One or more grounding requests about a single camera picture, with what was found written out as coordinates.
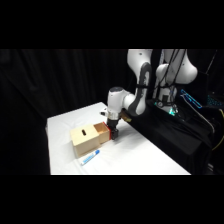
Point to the black robot stand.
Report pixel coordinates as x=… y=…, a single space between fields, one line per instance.
x=173 y=136

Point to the brown wrist camera box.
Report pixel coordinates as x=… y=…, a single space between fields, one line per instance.
x=125 y=116

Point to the blue and white marker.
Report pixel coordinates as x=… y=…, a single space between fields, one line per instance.
x=90 y=158

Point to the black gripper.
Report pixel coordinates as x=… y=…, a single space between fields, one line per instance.
x=113 y=124

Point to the wooden drawer with red front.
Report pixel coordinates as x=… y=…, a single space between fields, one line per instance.
x=102 y=133

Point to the light wooden drawer box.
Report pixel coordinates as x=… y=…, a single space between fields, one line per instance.
x=85 y=142

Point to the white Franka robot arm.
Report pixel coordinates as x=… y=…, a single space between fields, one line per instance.
x=116 y=99

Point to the small green light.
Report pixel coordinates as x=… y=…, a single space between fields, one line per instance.
x=172 y=111

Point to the teal lit keyboard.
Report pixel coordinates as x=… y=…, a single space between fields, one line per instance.
x=216 y=100

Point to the blue lit frame device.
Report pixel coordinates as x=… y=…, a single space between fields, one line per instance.
x=191 y=99

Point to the black curtain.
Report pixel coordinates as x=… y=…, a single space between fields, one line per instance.
x=30 y=110

